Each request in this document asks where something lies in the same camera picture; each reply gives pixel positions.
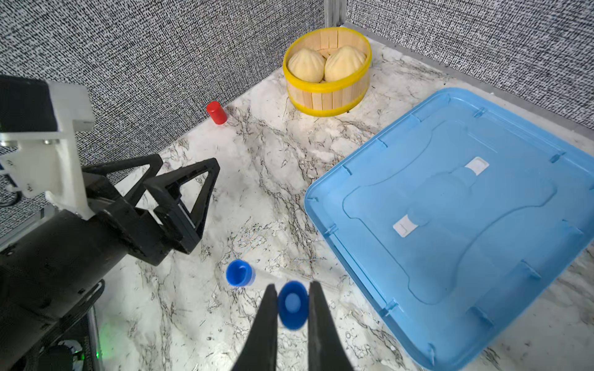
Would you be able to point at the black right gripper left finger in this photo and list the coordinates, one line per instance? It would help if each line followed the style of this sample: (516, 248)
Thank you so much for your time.
(260, 349)

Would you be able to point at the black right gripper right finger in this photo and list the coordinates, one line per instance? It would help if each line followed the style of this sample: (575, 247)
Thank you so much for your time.
(325, 351)

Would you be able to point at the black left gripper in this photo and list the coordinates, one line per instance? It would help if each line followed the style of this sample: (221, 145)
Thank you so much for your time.
(157, 214)

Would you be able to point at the blue capped test tube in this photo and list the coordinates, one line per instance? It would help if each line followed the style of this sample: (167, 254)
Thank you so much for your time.
(293, 305)
(241, 274)

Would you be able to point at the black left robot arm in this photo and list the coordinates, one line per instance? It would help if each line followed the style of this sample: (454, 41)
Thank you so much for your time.
(48, 275)

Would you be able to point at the red cylinder block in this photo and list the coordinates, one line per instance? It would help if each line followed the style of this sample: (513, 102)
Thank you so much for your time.
(217, 113)

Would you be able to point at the blue plastic box lid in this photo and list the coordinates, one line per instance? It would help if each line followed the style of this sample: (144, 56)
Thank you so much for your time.
(453, 219)

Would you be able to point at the left steamed bun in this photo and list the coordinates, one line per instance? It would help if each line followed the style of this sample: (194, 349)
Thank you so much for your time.
(307, 65)

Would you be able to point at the steamed bun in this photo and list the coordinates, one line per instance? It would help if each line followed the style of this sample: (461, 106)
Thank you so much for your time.
(307, 65)
(344, 62)

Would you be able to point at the yellow wooden steamer basket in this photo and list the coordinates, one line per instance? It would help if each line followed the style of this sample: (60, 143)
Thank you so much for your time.
(327, 99)

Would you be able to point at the right steamed bun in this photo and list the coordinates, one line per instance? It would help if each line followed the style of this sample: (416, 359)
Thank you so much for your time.
(344, 62)

